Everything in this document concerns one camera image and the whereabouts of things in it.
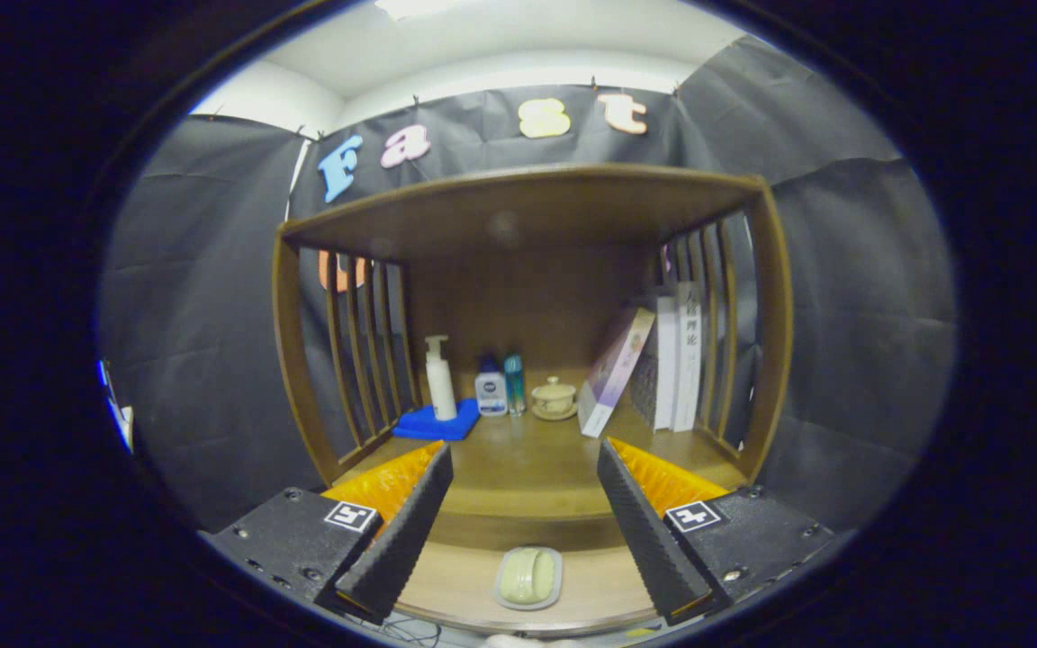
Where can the patterned cover book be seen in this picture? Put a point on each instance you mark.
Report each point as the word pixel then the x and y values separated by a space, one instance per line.
pixel 662 360

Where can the wooden cabinet with slatted shelf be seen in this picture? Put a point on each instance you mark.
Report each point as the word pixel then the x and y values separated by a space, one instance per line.
pixel 527 297

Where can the slim teal bottle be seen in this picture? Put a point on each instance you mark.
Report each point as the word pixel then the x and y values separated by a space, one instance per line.
pixel 515 382

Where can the ceiling light panel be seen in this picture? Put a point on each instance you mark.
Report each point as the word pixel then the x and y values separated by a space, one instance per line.
pixel 419 7

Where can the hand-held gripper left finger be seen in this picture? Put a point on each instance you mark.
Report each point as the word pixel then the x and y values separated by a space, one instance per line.
pixel 401 531

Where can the blue folded cloth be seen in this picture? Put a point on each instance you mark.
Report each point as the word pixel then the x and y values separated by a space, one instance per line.
pixel 419 425

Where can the beige lidded tea cup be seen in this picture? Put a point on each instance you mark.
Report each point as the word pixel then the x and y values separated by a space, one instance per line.
pixel 554 396

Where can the white bottle with blue cap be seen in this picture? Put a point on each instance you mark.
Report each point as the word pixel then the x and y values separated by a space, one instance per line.
pixel 491 394

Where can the white pump bottle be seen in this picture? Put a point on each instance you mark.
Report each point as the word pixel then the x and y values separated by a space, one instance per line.
pixel 440 387

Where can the green soap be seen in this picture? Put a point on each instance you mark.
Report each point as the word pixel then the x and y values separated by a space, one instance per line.
pixel 527 576

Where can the wooden countertop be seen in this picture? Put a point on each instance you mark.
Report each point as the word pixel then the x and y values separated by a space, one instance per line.
pixel 527 459

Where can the purple cover book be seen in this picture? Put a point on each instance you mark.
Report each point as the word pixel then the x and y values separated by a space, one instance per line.
pixel 613 373

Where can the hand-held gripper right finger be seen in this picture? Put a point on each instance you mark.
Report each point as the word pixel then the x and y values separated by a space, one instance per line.
pixel 644 531

